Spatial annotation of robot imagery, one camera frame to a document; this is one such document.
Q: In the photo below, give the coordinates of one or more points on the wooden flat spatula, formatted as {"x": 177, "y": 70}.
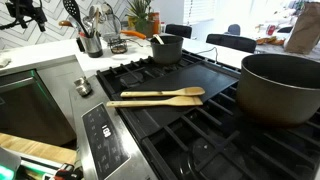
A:
{"x": 160, "y": 102}

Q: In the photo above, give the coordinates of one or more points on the brown paper bag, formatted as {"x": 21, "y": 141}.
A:
{"x": 305, "y": 30}

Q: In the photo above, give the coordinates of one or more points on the small black chair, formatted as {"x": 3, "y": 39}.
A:
{"x": 178, "y": 30}

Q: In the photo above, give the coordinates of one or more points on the orange bottle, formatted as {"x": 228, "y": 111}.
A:
{"x": 156, "y": 22}

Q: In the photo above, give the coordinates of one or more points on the wide black chair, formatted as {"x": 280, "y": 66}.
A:
{"x": 231, "y": 42}

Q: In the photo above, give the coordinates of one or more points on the stainless steel dishwasher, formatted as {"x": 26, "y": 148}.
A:
{"x": 30, "y": 110}

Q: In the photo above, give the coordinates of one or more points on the black flat griddle plate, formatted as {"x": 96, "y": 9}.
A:
{"x": 186, "y": 81}

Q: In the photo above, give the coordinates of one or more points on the red can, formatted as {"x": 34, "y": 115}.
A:
{"x": 271, "y": 30}

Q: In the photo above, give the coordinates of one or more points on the red and black tool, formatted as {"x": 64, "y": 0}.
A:
{"x": 65, "y": 171}

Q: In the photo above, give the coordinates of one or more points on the wooden utensil in pot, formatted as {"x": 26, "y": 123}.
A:
{"x": 158, "y": 39}

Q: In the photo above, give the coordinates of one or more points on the grey device with green light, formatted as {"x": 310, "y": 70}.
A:
{"x": 8, "y": 163}

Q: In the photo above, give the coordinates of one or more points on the blue grey chair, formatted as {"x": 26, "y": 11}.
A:
{"x": 234, "y": 29}

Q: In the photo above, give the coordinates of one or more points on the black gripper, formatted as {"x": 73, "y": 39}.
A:
{"x": 20, "y": 7}

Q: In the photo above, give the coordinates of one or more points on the white window blinds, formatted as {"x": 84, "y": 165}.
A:
{"x": 199, "y": 10}

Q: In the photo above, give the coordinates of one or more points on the large dark grey pot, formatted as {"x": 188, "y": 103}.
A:
{"x": 276, "y": 96}

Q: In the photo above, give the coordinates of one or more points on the black slotted spatula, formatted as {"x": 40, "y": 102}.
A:
{"x": 73, "y": 11}

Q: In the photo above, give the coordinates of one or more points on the small dark grey pot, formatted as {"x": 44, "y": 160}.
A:
{"x": 166, "y": 51}

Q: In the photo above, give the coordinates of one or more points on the orange food packets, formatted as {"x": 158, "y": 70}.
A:
{"x": 270, "y": 40}

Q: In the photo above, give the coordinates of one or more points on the silver stove knob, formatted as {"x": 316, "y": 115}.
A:
{"x": 83, "y": 86}

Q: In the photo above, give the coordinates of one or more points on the black gas stove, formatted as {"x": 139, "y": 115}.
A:
{"x": 213, "y": 146}

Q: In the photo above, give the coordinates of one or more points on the wooden spoon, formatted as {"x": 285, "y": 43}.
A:
{"x": 166, "y": 92}

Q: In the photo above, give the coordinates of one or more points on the red silicone utensil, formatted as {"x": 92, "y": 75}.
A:
{"x": 82, "y": 34}

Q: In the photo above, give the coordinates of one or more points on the green potted plant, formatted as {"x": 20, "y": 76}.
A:
{"x": 140, "y": 15}

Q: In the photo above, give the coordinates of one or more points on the white cloth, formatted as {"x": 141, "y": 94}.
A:
{"x": 4, "y": 62}

